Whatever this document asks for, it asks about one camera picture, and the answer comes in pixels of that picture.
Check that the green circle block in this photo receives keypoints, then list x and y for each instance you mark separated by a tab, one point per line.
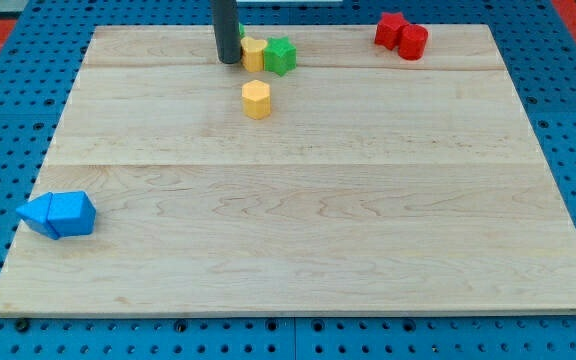
241	30

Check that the light wooden board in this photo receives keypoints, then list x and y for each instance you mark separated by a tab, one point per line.
377	186

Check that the yellow hexagon block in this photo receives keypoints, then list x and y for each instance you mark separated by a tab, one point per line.
256	99

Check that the green star block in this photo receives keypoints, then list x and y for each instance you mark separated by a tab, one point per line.
279	56

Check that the yellow heart block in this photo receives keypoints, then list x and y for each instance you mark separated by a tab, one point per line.
253	53

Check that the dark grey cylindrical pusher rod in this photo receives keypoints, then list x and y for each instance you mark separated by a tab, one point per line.
226	30

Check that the red star block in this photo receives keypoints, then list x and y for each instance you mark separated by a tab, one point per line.
389	29

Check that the red cylinder block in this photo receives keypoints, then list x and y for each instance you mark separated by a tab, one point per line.
413	42

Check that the blue pentagon block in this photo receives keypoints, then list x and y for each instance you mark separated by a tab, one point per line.
71	214

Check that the blue triangle block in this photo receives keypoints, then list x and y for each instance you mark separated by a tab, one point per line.
35	214

